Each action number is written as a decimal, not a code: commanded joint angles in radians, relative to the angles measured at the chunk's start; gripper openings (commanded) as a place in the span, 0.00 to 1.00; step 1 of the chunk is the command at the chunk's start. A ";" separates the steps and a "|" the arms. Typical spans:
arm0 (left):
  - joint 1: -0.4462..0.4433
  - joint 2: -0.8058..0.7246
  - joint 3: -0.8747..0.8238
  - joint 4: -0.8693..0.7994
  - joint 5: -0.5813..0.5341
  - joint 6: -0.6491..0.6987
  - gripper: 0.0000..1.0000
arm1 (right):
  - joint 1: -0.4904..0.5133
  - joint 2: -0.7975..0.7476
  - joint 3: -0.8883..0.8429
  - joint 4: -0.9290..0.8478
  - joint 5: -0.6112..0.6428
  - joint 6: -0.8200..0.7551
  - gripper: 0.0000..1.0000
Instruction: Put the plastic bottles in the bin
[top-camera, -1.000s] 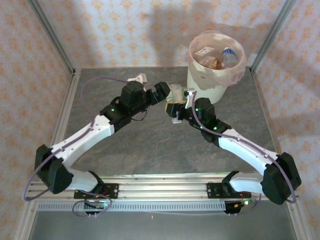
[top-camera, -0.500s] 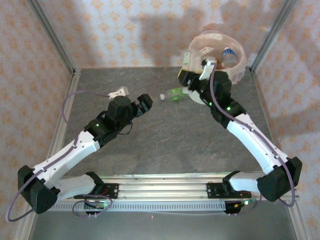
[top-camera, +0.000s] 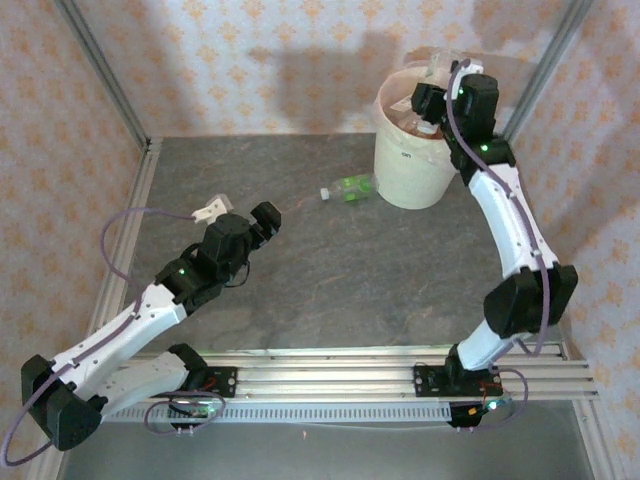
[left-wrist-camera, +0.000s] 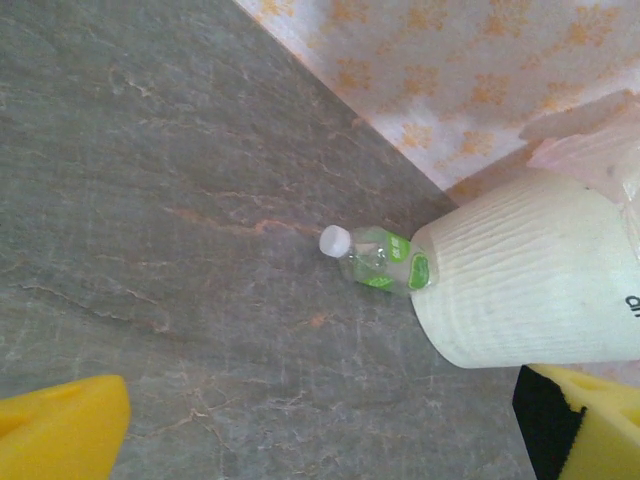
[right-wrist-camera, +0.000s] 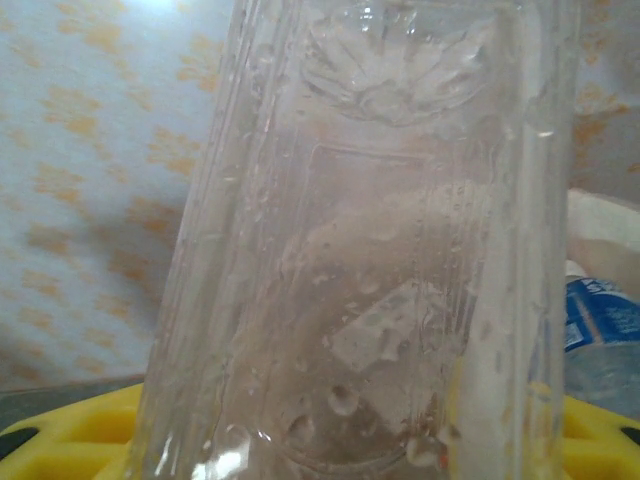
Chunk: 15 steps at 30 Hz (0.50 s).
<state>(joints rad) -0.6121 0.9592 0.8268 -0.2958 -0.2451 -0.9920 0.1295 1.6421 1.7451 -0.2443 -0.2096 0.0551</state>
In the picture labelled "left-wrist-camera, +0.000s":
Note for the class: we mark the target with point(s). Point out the green label clear bottle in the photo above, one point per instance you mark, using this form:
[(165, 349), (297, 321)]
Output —
[(380, 265)]

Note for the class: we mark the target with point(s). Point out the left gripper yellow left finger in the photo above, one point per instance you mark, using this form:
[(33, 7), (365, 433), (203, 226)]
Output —
[(60, 430)]

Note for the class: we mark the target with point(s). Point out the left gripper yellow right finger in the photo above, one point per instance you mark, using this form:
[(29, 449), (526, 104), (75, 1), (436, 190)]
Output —
[(600, 435)]

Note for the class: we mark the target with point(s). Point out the white plastic bin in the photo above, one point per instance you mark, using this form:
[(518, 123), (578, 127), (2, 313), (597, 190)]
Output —
[(525, 280)]

